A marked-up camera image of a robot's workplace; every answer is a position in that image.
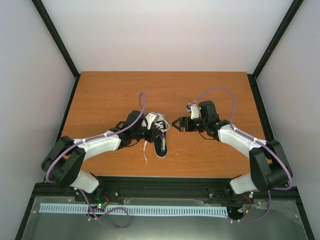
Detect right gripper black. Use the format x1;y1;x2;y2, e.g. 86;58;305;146
172;116;208;132

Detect white shoelace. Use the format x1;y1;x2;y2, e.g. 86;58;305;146
142;121;171;165

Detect black white canvas sneaker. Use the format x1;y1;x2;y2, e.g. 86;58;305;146
153;112;170;158

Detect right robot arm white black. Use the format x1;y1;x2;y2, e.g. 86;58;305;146
172;100;293;195

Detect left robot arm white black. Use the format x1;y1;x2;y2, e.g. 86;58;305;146
41;110;159;202

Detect small circuit board with led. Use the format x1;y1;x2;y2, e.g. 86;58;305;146
96;196;110;209

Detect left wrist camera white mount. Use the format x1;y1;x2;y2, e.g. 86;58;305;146
145;112;159;130

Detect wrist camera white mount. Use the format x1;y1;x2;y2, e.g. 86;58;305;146
186;102;201;120
145;112;159;130

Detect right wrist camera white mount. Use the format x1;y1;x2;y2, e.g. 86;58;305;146
186;102;201;120

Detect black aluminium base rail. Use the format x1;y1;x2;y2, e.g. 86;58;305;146
30;176;301;206

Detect light blue slotted cable duct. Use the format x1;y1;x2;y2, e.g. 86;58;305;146
38;203;228;218

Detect right black frame post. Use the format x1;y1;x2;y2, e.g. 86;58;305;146
251;0;305;77

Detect black frame post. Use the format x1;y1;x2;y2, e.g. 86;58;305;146
251;0;305;77
31;0;81;77

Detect left black frame post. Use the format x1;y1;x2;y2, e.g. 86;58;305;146
31;0;81;77

